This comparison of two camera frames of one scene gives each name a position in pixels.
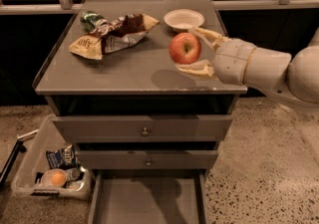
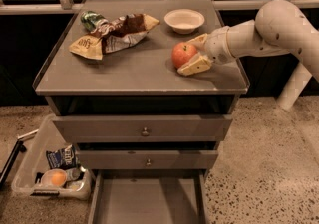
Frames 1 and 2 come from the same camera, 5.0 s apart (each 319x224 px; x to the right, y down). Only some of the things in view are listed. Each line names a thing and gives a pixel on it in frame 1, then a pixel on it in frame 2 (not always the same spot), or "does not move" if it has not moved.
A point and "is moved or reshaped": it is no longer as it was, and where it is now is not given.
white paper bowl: [182, 20] does not move
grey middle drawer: [148, 159] does not move
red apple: [184, 48] is moved or reshaped
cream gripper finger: [210, 38] → [199, 41]
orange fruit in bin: [54, 177] does not move
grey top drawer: [143, 127] does not move
